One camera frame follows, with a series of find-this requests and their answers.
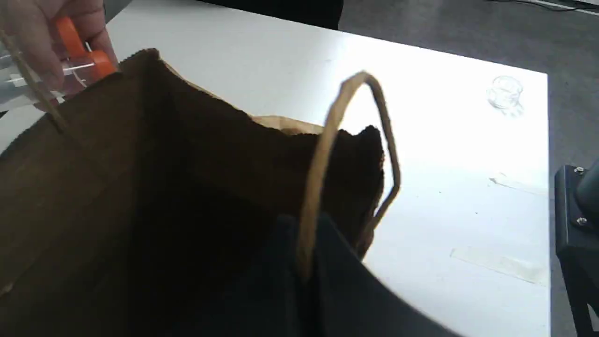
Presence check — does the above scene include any brown paper bag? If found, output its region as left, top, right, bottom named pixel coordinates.
left=1, top=49, right=401, bottom=337

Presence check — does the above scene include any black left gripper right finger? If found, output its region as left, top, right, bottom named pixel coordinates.
left=309, top=215, right=455, bottom=337

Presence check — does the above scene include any clear container with orange lid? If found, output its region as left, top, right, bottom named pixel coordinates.
left=0, top=16, right=117, bottom=112

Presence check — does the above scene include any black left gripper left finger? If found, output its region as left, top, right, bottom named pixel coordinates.
left=178, top=215, right=300, bottom=337

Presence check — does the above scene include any person's bare hand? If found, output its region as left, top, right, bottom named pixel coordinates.
left=1, top=0, right=118, bottom=111

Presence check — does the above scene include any black metal stand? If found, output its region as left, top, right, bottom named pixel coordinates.
left=554, top=161, right=599, bottom=337

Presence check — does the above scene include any clear glass cup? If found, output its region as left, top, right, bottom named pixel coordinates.
left=486, top=75, right=524, bottom=118

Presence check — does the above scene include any clear tape strip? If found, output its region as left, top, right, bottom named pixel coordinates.
left=450, top=247, right=550, bottom=286

